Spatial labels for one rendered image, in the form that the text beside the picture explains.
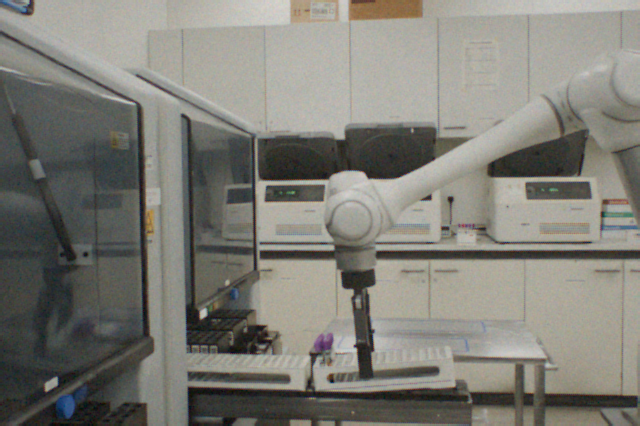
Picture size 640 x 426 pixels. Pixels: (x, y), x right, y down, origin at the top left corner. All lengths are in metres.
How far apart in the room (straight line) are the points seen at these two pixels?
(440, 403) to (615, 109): 0.67
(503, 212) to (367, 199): 2.59
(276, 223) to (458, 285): 1.06
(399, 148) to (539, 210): 0.89
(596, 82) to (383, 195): 0.43
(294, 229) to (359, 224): 2.60
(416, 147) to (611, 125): 2.79
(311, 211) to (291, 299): 0.51
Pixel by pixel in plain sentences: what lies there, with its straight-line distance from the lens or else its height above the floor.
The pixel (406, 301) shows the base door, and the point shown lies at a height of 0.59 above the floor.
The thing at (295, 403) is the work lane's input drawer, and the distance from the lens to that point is 1.50.
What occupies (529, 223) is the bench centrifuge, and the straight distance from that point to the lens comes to 3.82.
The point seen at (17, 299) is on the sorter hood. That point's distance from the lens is 0.88.
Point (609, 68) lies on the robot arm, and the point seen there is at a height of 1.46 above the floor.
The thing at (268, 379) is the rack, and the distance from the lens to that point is 1.61.
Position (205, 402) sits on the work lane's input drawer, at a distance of 1.54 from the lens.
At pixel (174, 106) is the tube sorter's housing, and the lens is 1.43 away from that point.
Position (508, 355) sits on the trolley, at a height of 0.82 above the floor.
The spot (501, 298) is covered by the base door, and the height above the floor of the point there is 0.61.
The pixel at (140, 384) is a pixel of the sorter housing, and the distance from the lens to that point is 1.29.
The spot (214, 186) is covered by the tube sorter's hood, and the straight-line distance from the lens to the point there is 1.64.
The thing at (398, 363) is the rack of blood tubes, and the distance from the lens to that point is 1.47.
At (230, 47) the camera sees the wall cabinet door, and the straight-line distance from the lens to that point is 4.26.
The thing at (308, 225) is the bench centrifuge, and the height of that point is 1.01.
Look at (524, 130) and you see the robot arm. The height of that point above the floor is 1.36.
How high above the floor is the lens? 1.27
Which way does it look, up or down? 3 degrees down
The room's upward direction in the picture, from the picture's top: 1 degrees counter-clockwise
